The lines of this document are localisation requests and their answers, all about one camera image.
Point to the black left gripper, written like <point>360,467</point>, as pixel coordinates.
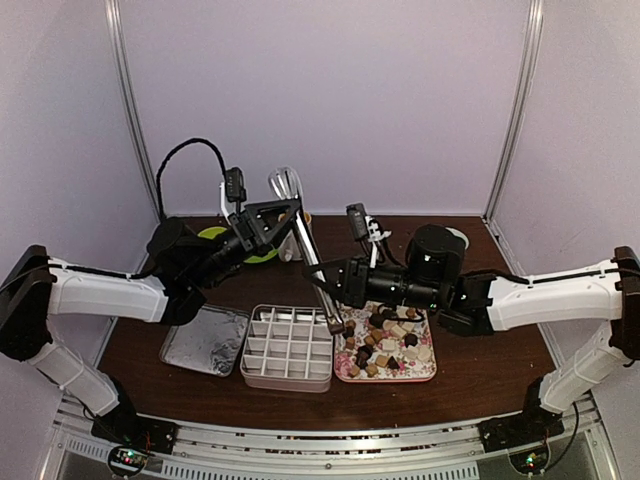
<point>252,227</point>

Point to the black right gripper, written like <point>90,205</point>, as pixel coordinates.
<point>353,279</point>

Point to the metal tongs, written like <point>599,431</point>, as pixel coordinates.
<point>285,183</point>

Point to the pink tin box with dividers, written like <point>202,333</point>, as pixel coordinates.
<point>288,349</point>

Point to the pink bunny tin lid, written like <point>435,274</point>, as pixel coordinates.
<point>209,344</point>

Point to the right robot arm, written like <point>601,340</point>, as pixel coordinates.
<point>484,302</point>

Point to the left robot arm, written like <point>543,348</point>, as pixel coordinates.
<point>171,292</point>

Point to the tan Sweet chocolate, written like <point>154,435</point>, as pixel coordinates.
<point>382,361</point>

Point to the dark heart chocolate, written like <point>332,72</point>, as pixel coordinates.
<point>411,340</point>

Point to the green plate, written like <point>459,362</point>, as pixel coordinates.
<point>259,259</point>

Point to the white mug with orange inside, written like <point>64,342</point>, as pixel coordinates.
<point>290,245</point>

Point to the green bowl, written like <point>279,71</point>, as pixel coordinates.
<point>211,233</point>

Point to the floral pink tray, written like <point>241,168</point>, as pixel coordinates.
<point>378,329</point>

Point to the pale blue ceramic bowl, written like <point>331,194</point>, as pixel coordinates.
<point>456,239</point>

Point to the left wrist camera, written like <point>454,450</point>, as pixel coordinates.
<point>235,191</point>

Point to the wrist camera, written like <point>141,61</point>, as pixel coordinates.
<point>235,191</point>
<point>365,227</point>

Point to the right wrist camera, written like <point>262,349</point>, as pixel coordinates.
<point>365,227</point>

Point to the front aluminium rail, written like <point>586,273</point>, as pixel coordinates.
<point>445,451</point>

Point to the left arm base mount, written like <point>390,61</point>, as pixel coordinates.
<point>136,438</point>

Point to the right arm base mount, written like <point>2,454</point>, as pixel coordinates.
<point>525,434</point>

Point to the left aluminium frame post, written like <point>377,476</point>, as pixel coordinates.
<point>132,116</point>

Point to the aluminium frame post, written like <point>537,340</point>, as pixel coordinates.
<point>529,59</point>
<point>132,116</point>

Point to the right aluminium frame post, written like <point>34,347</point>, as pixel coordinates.
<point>529,59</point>

